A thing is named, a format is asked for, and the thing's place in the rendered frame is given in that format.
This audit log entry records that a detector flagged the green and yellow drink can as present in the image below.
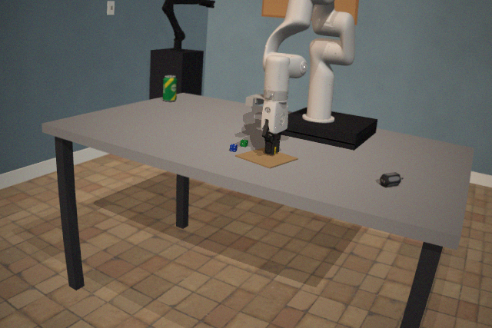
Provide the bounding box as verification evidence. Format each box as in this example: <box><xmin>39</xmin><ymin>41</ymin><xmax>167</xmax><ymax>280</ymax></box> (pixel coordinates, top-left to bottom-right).
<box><xmin>163</xmin><ymin>75</ymin><xmax>177</xmax><ymax>102</ymax></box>

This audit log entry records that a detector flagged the tan square mat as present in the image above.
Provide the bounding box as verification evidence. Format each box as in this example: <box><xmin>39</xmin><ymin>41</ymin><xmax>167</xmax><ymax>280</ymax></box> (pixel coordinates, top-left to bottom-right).
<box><xmin>235</xmin><ymin>147</ymin><xmax>298</xmax><ymax>168</ymax></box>

